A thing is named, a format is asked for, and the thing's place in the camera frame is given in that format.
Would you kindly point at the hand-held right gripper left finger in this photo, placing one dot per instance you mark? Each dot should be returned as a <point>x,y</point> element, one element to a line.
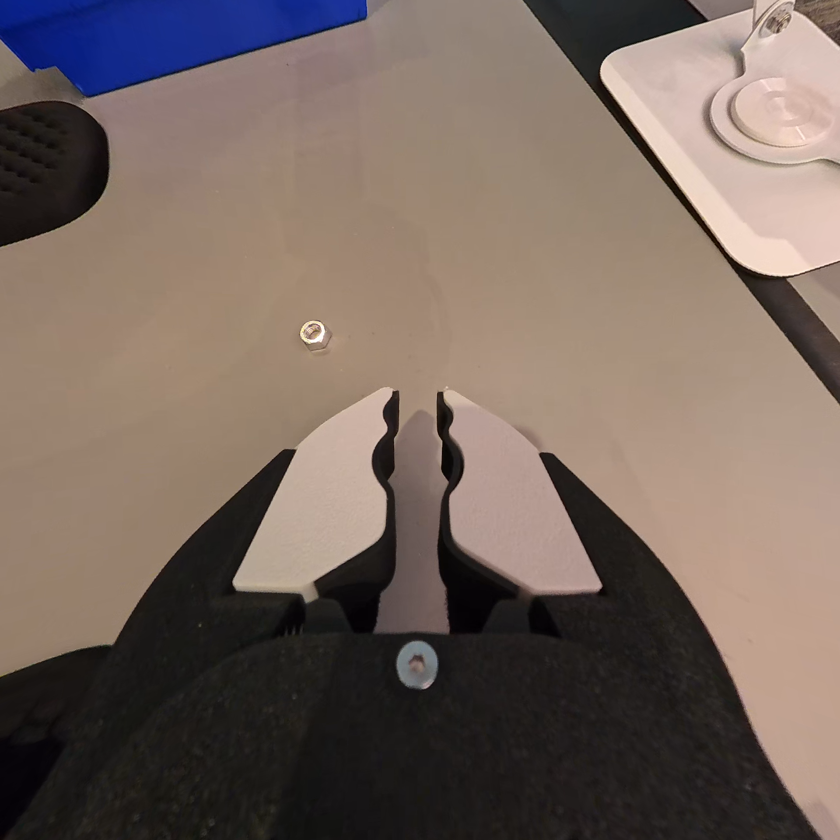
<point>315,512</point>

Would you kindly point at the steel hex nut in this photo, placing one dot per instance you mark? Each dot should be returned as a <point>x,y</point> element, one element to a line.
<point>323,341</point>

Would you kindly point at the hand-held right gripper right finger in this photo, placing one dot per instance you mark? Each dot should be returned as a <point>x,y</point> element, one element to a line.
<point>518,512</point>

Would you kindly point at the blue plastic bin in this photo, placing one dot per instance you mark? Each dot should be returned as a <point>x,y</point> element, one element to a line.
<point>164,39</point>

